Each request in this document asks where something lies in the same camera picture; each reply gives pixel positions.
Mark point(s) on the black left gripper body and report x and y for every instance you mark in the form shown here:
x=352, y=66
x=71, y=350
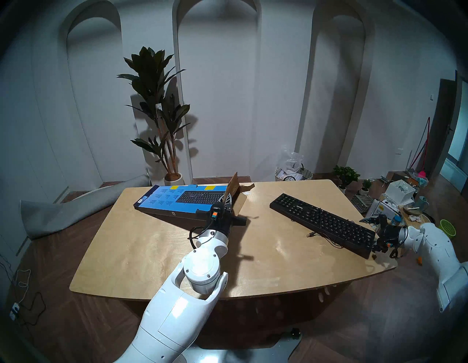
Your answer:
x=223, y=221

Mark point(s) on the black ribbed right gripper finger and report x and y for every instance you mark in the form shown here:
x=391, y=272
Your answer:
x=371, y=220

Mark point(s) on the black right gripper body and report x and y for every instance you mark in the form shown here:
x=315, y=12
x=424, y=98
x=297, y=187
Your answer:
x=389, y=236

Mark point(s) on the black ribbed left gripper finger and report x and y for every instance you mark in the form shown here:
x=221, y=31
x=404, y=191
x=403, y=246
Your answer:
x=227, y=203

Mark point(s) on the black computer keyboard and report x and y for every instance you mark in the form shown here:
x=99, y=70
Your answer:
x=321, y=219

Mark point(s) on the blue cardboard keyboard box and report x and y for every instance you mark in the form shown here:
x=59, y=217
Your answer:
x=164, y=199

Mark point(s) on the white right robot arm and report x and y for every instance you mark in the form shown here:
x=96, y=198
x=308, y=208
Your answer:
x=438, y=249

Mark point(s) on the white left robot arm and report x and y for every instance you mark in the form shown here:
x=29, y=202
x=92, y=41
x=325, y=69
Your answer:
x=172, y=318

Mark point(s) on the white printed carton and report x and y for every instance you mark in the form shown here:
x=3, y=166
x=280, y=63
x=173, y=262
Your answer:
x=385, y=209

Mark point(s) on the light wooden board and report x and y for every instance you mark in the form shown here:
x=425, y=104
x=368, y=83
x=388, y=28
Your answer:
x=416, y=216

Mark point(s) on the tiny potted plant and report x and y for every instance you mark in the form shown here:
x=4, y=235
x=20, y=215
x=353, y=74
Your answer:
x=365, y=185

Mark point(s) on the open white carton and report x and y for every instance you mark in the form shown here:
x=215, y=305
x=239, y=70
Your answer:
x=399, y=190

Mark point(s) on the pale green mug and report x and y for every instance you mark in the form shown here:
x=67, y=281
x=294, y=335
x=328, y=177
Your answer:
x=423, y=204

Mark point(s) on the bushy small potted plant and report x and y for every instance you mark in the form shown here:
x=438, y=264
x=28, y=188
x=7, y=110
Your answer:
x=346, y=175

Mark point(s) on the white round plant pot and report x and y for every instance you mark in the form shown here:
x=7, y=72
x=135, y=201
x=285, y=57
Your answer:
x=173, y=179

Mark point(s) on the green plastic cup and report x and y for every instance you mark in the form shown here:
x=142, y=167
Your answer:
x=449, y=227

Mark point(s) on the clear plastic bag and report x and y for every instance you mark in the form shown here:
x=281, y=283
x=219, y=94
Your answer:
x=292, y=159

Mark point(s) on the woven wicker basket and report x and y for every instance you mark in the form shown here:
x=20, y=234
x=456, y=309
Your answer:
x=305, y=175

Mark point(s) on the dark wooden door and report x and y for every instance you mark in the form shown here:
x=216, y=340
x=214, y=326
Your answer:
x=442, y=124

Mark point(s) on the black base knob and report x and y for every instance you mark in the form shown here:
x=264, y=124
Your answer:
x=294, y=333

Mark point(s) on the tall dark green plant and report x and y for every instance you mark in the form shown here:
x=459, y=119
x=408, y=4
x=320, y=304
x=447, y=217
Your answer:
x=151, y=73

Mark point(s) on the grey rolled mat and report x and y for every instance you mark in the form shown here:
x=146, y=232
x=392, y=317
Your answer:
x=58, y=216

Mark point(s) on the white power adapter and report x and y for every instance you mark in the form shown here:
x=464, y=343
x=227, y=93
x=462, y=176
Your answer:
x=14, y=311

